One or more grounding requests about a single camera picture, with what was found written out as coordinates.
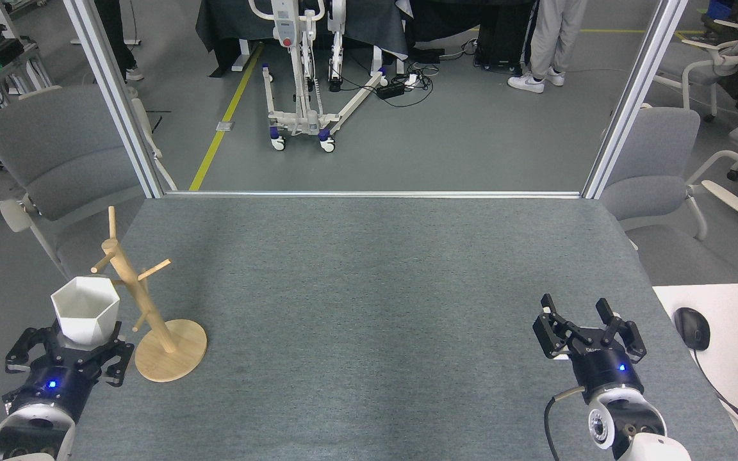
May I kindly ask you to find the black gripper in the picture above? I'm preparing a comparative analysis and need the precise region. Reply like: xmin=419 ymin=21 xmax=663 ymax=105
xmin=532 ymin=293 xmax=648 ymax=405
xmin=3 ymin=323 xmax=135 ymax=425

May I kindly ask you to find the white hexagonal cup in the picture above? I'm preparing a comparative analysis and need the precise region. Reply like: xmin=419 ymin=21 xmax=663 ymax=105
xmin=51 ymin=275 xmax=121 ymax=348

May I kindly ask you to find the wooden cup rack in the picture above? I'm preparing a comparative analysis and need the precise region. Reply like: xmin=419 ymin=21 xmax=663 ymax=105
xmin=90 ymin=206 xmax=208 ymax=384

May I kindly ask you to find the black computer mouse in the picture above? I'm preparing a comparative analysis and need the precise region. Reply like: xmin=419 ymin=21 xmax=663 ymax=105
xmin=674 ymin=307 xmax=711 ymax=352

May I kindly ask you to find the grey chair with beige armrests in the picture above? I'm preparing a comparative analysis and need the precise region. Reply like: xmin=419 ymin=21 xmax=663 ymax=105
xmin=600 ymin=102 xmax=738 ymax=250
xmin=0 ymin=85 xmax=177 ymax=305

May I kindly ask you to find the person in pale trousers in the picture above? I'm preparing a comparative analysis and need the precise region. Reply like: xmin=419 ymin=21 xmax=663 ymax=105
xmin=507 ymin=0 xmax=589 ymax=94

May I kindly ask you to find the metal equipment cart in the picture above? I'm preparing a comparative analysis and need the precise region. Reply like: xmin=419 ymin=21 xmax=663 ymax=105
xmin=0 ymin=35 xmax=54 ymax=97

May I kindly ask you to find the black box on floor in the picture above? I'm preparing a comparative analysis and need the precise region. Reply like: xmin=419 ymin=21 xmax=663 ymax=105
xmin=475 ymin=3 xmax=533 ymax=72

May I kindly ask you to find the white swivel office chair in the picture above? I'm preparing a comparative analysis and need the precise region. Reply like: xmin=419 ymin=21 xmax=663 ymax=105
xmin=654 ymin=5 xmax=738 ymax=122

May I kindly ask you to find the person in dark trousers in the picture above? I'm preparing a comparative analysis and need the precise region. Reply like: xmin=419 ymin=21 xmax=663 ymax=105
xmin=92 ymin=0 xmax=145 ymax=84

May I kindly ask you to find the white stand on wheels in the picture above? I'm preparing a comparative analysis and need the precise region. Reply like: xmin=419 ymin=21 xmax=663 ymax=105
xmin=247 ymin=0 xmax=389 ymax=153

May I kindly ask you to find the dark table cloth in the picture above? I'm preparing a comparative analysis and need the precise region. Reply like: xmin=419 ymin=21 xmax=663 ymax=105
xmin=195 ymin=0 xmax=411 ymax=77

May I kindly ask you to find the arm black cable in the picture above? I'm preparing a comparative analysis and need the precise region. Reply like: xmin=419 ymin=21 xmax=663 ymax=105
xmin=543 ymin=384 xmax=587 ymax=461

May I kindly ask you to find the black mouse cable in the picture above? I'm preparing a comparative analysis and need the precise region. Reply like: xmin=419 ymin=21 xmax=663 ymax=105
xmin=693 ymin=349 xmax=738 ymax=449

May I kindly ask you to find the silver frame post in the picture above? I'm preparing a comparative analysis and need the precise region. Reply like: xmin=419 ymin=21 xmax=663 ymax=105
xmin=582 ymin=0 xmax=690 ymax=199
xmin=61 ymin=0 xmax=165 ymax=199

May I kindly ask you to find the silver frame crossbar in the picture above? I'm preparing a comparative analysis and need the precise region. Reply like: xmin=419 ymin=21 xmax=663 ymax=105
xmin=164 ymin=190 xmax=582 ymax=199

